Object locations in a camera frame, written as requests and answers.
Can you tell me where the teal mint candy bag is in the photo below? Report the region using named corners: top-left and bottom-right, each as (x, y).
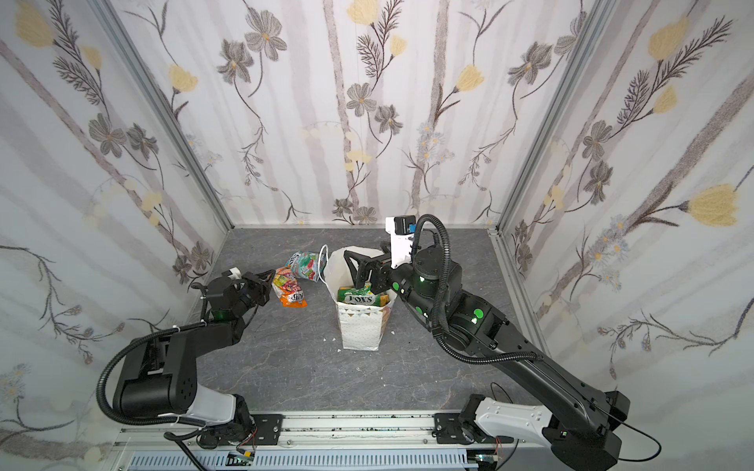
top-left (286, 251), bottom-right (327, 282)

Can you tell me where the white patterned paper bag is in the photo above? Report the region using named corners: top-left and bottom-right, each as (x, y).
top-left (319, 245), bottom-right (397, 351)

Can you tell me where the green tea candy bag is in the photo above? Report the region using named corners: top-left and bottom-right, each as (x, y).
top-left (337, 285), bottom-right (391, 307)

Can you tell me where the black corrugated cable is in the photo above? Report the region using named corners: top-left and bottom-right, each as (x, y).
top-left (95, 320), bottom-right (204, 428)
top-left (410, 214), bottom-right (540, 365)

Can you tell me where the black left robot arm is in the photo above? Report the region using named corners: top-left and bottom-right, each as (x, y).
top-left (95, 268), bottom-right (275, 428)

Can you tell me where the orange fruits candy bag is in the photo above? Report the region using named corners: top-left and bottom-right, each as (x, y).
top-left (272, 267), bottom-right (307, 308)

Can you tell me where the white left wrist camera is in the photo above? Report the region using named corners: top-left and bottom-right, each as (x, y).
top-left (227, 267), bottom-right (243, 280)

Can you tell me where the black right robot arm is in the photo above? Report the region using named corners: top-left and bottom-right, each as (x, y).
top-left (342, 245), bottom-right (630, 470)

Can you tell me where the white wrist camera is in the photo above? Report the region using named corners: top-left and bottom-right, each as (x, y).
top-left (385, 215), bottom-right (417, 269)
top-left (227, 267), bottom-right (243, 280)

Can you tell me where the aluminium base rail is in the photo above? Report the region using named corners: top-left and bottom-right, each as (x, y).
top-left (104, 406), bottom-right (566, 470)

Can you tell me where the black left corrugated cable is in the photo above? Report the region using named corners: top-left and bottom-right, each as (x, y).
top-left (95, 320), bottom-right (204, 428)

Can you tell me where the black right corrugated cable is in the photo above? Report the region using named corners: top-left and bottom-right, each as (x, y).
top-left (410, 214), bottom-right (540, 365)

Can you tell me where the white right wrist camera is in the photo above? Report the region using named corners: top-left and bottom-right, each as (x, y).
top-left (385, 215), bottom-right (417, 269)

